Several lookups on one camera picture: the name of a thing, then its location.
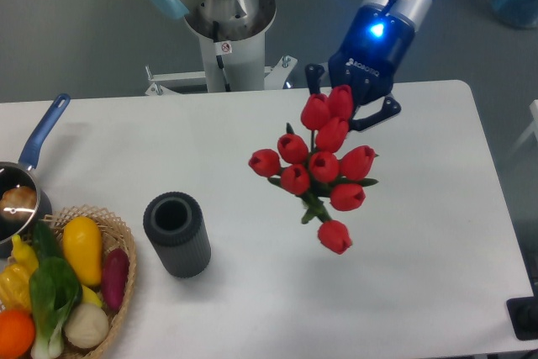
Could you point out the yellow bell pepper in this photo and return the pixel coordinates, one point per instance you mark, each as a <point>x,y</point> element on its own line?
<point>15,287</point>

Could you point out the black device at edge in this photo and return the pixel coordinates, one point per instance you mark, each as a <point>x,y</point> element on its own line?
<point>523,316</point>

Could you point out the blue handled saucepan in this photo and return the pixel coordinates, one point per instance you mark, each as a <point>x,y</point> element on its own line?
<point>21,173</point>

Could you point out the small yellow pepper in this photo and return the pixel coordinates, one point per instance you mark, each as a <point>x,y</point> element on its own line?
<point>24,254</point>

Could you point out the red tulip bouquet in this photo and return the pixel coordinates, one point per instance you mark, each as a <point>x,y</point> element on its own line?
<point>312,172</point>

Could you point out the white frame at right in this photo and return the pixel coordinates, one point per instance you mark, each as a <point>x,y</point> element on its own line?
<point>529,134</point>

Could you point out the yellow squash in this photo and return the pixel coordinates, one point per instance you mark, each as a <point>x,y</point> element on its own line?
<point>83,247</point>

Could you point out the orange fruit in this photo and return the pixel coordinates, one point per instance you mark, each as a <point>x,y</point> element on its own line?
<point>17,333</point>

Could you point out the woven wicker basket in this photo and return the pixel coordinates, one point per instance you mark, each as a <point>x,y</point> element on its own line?
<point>115,234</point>

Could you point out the white garlic bulb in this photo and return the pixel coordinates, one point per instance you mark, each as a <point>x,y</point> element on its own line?
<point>87,326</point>

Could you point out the brown bun in pan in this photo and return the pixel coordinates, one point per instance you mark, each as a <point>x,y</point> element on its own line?
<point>18,204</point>

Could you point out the green bok choy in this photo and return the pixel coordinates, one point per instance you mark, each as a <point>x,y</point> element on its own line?
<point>54,291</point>

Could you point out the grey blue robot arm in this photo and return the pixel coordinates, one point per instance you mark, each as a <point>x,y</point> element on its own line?
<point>411,11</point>

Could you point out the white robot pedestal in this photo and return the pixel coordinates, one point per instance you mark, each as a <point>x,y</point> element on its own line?
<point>232,41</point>

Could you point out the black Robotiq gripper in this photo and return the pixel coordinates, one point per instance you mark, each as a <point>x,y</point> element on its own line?
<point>366,60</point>

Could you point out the dark grey ribbed vase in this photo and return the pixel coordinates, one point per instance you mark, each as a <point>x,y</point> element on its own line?
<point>173,223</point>

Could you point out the purple eggplant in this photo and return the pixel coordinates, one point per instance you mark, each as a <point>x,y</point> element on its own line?
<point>114,278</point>

